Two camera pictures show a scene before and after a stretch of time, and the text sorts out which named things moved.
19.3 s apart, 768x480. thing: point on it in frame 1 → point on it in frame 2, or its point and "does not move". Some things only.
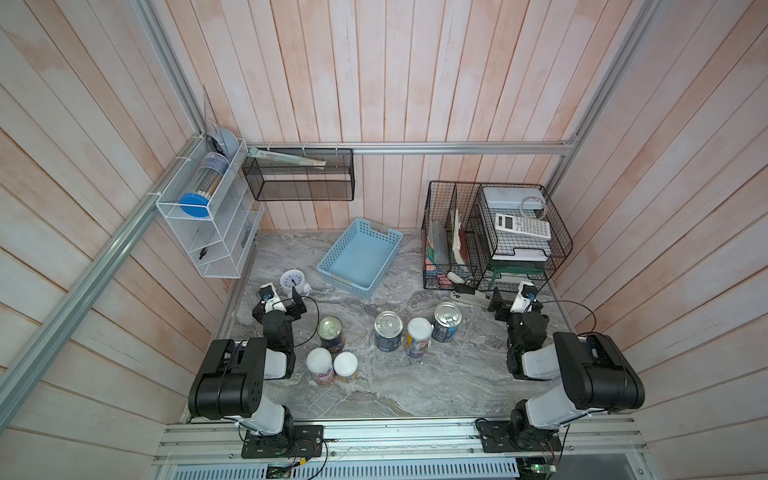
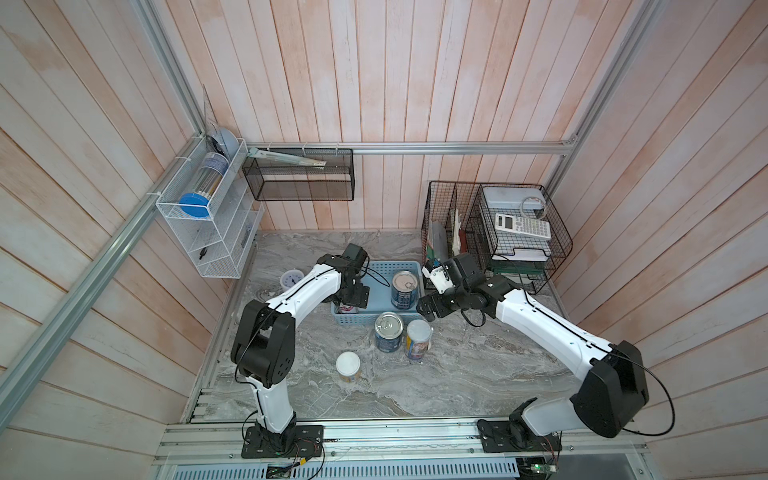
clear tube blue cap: x=197 y=203 does not move
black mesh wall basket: x=272 y=180 does not move
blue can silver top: x=447 y=317 → x=404 y=290
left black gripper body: x=292 y=313 → x=352 y=295
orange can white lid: x=346 y=367 does not move
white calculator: x=523 y=225 does not move
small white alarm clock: x=295 y=278 does not move
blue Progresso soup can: x=388 y=331 does not move
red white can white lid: x=319 y=362 → x=343 y=309
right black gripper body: x=505 y=314 → x=453 y=299
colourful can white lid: x=418 y=337 does not move
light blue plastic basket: x=360 y=257 → x=379 y=281
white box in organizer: x=514 y=198 does not move
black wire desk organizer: x=490 y=235 does not move
